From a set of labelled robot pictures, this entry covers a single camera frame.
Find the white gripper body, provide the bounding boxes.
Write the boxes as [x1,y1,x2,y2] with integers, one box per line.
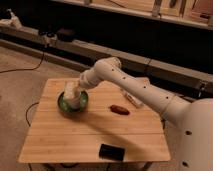
[78,73,93,90]

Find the white sponge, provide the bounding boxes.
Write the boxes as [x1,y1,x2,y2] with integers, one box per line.
[64,81,80,100]

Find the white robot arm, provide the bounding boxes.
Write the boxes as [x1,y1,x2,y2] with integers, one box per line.
[79,57,213,171]

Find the white ceramic cup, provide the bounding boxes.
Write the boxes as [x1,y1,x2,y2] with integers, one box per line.
[63,92,80,109]

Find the green saucer plate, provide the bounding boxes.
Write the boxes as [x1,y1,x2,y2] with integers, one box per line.
[57,91,89,115]

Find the brown oblong object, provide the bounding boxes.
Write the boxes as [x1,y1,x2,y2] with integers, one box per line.
[110,105,130,115]

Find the black device on ledge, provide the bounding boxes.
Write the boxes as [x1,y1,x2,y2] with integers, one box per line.
[56,28,75,42]

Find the white patterned box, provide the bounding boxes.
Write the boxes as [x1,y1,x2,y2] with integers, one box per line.
[121,90,143,108]

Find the wooden table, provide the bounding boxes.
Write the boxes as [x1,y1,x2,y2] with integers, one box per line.
[19,78,170,163]

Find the black rectangular block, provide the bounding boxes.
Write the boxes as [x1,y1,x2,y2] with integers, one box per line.
[99,144,125,161]

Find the white object on ledge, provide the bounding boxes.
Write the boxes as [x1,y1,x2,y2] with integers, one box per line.
[0,9,22,29]

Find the black floor cable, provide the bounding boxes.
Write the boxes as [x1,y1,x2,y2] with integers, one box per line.
[0,46,48,75]

